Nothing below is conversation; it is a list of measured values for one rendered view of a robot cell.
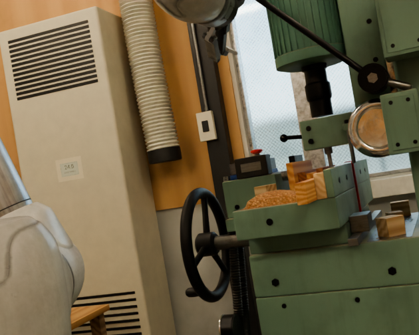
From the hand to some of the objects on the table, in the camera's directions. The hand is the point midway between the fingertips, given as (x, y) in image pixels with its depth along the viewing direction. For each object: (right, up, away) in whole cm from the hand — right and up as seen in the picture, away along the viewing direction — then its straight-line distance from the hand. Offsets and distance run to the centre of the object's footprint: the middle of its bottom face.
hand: (246, 22), depth 135 cm
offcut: (+5, -40, +3) cm, 40 cm away
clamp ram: (+12, -38, +15) cm, 43 cm away
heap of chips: (+6, -39, -9) cm, 41 cm away
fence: (+26, -36, +10) cm, 46 cm away
